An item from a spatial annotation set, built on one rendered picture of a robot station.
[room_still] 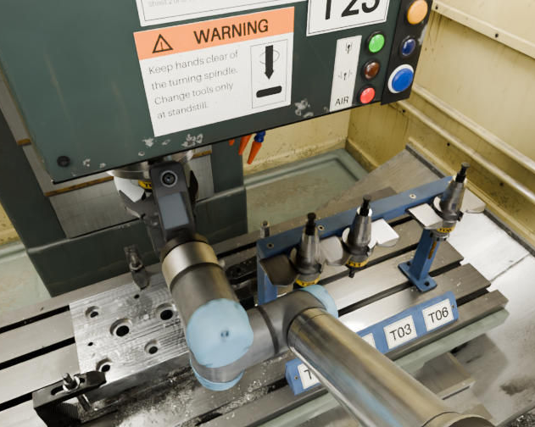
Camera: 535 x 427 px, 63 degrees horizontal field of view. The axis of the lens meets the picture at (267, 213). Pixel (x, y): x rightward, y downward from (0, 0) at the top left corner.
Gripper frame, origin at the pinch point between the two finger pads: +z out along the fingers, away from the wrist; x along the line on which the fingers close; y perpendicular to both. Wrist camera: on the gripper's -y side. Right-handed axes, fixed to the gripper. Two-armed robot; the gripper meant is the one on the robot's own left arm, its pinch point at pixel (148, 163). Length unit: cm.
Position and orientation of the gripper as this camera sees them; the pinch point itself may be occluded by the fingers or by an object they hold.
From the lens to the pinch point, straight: 75.4
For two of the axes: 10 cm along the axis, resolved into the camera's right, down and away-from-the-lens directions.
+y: -0.1, 7.0, 7.1
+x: 9.1, -2.9, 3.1
